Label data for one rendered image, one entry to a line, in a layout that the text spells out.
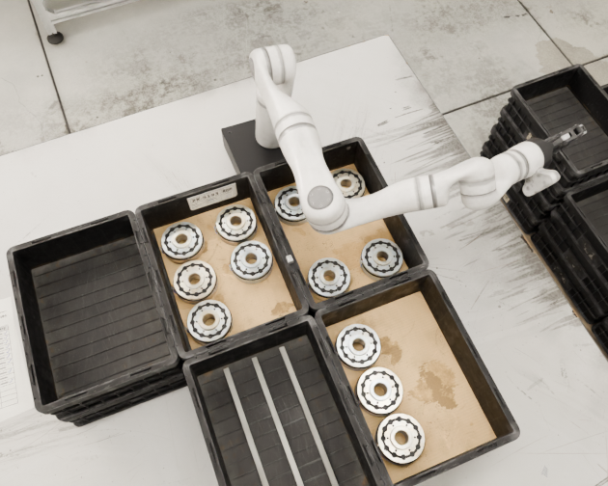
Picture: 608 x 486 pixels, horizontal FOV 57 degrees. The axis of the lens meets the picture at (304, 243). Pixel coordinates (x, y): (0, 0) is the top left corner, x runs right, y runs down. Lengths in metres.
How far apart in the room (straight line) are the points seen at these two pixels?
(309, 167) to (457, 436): 0.67
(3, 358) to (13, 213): 0.42
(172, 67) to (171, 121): 1.14
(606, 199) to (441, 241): 0.85
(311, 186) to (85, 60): 2.09
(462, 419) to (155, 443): 0.71
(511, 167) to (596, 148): 1.06
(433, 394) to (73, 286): 0.89
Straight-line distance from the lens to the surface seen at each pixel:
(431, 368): 1.35
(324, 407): 1.30
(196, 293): 1.35
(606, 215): 2.27
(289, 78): 1.42
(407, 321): 1.37
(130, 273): 1.44
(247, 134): 1.66
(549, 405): 1.56
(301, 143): 1.23
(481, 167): 1.16
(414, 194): 1.15
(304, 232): 1.43
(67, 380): 1.40
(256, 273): 1.35
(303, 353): 1.32
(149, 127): 1.83
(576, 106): 2.35
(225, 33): 3.07
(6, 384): 1.60
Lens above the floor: 2.11
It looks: 64 degrees down
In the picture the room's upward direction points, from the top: 3 degrees clockwise
